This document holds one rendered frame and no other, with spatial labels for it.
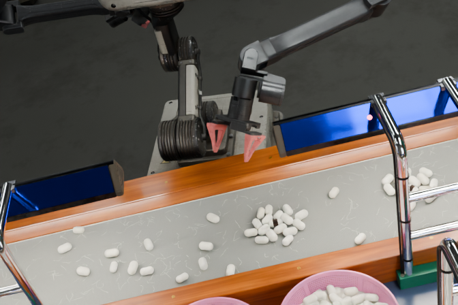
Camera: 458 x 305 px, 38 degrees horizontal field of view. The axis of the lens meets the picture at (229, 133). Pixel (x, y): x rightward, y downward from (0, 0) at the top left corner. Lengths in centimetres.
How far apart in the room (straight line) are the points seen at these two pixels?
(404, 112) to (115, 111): 234
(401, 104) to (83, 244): 92
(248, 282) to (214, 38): 252
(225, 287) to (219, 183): 36
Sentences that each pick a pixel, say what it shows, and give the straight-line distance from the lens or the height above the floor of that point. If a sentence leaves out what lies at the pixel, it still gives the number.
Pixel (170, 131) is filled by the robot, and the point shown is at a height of 79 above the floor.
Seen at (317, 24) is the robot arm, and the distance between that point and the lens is 174.
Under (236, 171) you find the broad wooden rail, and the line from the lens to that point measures 185.
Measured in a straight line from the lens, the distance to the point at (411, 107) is 147.
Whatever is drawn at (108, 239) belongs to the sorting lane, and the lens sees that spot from 184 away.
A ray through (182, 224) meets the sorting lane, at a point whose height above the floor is 74.
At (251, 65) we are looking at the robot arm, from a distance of 165.
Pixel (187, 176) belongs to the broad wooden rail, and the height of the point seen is 77.
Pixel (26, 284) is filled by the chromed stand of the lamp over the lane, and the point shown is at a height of 98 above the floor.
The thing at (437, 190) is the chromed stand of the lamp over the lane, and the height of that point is 97.
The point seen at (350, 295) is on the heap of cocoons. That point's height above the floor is 73.
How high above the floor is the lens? 201
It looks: 39 degrees down
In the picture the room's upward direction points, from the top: 15 degrees counter-clockwise
